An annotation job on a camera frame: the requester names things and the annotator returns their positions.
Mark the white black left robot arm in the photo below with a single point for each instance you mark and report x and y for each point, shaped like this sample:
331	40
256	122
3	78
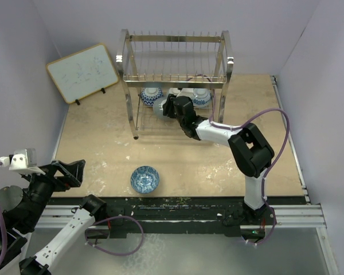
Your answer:
21	209

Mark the stainless steel dish rack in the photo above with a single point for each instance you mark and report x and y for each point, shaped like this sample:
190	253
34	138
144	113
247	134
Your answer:
172	60

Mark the white red rimmed bowl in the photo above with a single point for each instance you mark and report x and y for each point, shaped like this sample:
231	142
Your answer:
158	109

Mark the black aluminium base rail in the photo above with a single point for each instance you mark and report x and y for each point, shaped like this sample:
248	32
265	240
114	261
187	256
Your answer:
208	215

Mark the blue patterned bowl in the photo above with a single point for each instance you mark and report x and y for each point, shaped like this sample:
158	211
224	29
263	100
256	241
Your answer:
144	179

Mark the small whiteboard yellow frame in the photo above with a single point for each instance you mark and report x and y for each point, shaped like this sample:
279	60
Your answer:
83	73

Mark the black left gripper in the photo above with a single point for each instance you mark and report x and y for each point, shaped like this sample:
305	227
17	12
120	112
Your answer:
61	181

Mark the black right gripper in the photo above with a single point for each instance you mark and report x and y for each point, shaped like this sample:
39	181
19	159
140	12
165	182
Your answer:
169	107

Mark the red zigzag patterned bowl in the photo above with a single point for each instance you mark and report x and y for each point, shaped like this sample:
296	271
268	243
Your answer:
150	95

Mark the light green celadon bowl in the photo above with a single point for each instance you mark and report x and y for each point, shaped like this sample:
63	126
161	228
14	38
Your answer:
173	92

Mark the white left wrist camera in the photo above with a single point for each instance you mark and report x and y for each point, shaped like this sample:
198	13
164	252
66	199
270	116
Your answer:
22	161

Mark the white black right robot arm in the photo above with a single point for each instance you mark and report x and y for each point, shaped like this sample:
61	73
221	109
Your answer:
250	149

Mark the blue floral bowl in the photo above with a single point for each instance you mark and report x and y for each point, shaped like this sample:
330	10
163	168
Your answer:
201	97

